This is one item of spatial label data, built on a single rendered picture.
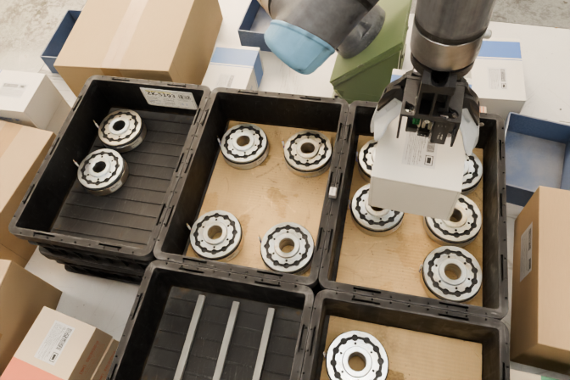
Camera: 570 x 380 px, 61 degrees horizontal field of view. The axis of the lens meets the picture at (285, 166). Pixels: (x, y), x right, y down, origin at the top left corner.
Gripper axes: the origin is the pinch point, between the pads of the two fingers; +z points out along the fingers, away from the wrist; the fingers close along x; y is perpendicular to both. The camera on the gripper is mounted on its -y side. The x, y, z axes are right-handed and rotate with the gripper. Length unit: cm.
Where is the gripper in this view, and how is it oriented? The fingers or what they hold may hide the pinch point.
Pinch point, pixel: (421, 135)
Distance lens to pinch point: 75.3
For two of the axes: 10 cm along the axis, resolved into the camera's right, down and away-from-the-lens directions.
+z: 1.0, 5.1, 8.5
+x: 9.6, 1.7, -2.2
